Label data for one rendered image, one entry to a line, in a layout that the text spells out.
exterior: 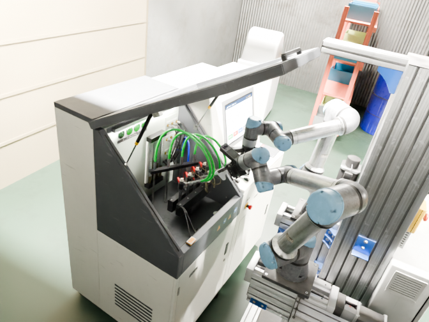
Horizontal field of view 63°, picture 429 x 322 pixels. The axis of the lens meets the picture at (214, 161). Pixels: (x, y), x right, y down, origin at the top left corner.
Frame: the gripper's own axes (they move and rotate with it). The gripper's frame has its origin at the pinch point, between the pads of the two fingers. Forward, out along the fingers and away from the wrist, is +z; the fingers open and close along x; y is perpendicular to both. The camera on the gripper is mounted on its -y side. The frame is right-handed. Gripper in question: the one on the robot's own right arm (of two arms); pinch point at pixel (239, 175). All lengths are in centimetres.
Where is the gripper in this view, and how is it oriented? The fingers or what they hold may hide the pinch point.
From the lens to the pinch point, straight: 195.6
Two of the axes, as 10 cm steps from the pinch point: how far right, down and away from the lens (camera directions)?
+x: 5.2, -3.8, 7.7
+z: -1.4, 8.5, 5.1
